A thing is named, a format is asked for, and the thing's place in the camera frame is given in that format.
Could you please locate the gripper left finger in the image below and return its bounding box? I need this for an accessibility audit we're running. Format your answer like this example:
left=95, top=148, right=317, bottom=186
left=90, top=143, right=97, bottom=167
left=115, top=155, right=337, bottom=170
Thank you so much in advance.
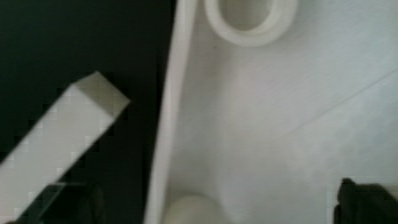
left=15, top=182, right=106, bottom=224

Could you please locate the white square tabletop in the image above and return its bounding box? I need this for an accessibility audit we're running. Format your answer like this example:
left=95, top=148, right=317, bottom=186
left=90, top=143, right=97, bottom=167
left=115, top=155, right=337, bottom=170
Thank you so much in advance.
left=143, top=0, right=398, bottom=224

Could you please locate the white obstacle fence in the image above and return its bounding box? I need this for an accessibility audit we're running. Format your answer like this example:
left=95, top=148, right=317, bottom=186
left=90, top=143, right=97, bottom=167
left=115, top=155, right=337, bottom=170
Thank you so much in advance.
left=0, top=72, right=129, bottom=224

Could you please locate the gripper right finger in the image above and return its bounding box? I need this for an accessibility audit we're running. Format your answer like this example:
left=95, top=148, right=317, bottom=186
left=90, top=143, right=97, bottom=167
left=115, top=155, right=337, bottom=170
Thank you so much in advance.
left=331, top=178, right=398, bottom=224

